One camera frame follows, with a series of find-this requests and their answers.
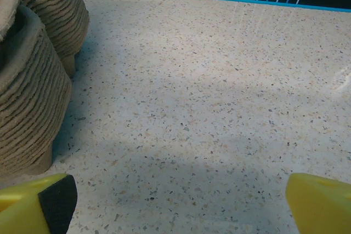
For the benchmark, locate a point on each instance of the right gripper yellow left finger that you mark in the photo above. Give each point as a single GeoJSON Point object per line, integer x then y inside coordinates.
{"type": "Point", "coordinates": [19, 212]}

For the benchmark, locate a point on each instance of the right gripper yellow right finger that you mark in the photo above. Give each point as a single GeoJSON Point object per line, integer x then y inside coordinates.
{"type": "Point", "coordinates": [321, 209]}

